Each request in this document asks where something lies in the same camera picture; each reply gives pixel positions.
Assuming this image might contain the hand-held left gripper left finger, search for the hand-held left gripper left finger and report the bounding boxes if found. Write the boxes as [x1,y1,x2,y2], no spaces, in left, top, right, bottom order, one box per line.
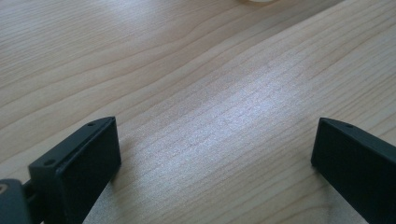
[28,116,122,224]

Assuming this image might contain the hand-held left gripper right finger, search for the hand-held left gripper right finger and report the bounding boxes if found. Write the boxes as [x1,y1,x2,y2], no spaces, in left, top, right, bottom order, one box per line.
[310,117,396,224]

